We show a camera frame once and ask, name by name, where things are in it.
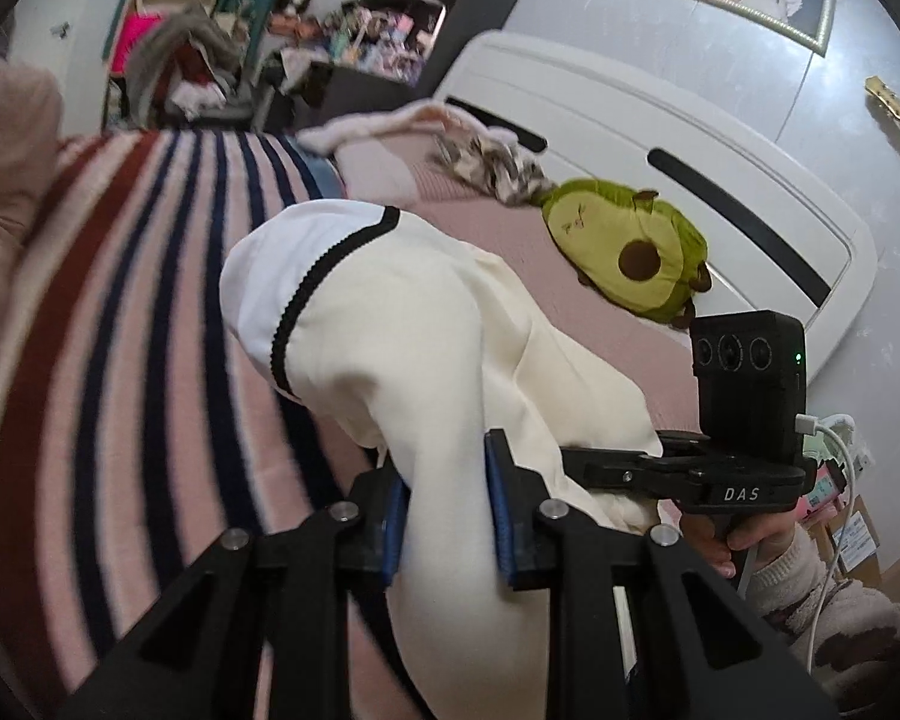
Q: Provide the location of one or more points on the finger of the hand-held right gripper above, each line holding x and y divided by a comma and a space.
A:
622, 472

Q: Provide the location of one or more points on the avocado plush toy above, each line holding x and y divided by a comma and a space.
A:
607, 240

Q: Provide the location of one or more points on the person's right forearm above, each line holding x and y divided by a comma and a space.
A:
847, 615

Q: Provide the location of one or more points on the white fluffy cloth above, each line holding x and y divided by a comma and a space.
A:
375, 124

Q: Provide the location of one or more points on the blue cloth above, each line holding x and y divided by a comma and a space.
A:
322, 176

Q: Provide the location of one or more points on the leopard print cloth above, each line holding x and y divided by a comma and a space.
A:
495, 165

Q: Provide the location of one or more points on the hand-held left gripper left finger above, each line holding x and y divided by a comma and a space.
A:
394, 532

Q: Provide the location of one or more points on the guitar headstock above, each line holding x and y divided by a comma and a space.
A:
889, 97

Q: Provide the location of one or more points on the cream top with white collar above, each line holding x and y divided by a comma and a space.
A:
420, 330

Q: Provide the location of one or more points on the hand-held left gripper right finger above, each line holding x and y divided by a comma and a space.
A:
504, 532

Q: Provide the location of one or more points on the bookshelf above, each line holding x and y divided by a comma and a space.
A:
390, 22

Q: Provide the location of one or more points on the person's right hand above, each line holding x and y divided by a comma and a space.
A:
757, 540

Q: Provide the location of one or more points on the striped knit blanket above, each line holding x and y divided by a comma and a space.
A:
120, 315

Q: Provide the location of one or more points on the white bed headboard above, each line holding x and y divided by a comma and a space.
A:
645, 120

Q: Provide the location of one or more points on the pink-brown pillow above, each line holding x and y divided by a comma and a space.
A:
7, 165

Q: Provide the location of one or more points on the white power strip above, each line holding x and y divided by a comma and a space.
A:
859, 442

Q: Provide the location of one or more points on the pile of clothes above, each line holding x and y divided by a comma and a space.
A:
187, 52

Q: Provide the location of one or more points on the cardboard box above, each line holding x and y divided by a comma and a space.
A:
859, 540

